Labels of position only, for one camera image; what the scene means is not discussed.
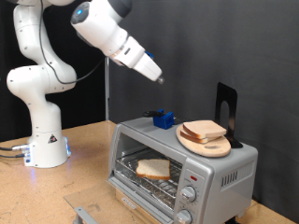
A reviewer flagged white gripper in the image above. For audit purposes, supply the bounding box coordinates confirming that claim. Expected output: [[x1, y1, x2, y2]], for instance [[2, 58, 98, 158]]
[[107, 35, 165, 85]]

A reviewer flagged metal spatula with blue block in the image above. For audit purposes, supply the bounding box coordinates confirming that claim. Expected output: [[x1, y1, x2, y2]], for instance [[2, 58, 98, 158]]
[[142, 108, 190, 131]]

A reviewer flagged glass oven door with handle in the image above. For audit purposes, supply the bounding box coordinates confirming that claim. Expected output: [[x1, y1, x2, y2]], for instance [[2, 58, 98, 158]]
[[64, 177, 176, 224]]

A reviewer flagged silver toaster oven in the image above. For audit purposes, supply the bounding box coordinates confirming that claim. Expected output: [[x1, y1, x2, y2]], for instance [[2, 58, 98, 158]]
[[107, 114, 260, 224]]

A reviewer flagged silver oven knob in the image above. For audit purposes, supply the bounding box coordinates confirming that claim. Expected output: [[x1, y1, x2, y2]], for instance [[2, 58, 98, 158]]
[[175, 208, 193, 224], [179, 185, 198, 203]]

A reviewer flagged vertical metal pole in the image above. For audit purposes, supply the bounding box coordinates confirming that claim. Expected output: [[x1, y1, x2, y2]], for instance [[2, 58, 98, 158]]
[[104, 57, 111, 121]]

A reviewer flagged grey backdrop cloth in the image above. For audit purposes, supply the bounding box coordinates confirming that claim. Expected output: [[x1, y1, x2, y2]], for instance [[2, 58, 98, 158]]
[[108, 0, 299, 223]]

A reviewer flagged black metal bookend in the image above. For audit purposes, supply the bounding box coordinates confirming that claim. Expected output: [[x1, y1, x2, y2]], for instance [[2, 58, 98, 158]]
[[214, 82, 244, 149]]

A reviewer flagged black curtain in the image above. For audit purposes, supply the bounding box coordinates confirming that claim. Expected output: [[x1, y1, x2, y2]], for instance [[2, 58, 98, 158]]
[[0, 0, 108, 143]]

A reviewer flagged round wooden cutting board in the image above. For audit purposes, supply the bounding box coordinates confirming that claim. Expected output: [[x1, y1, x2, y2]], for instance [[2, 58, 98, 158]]
[[176, 124, 233, 159]]

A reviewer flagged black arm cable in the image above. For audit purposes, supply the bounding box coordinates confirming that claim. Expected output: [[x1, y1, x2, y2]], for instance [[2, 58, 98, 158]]
[[38, 0, 106, 86]]

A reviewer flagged wire oven rack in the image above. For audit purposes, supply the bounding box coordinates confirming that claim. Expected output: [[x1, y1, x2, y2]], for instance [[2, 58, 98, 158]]
[[115, 148, 184, 200]]

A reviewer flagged base cable with metal plug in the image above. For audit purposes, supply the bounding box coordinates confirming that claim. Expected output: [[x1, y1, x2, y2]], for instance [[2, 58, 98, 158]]
[[0, 143, 31, 152]]

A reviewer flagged thin black base cable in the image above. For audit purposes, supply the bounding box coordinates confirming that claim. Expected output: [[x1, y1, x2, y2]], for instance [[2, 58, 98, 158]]
[[0, 152, 27, 160]]

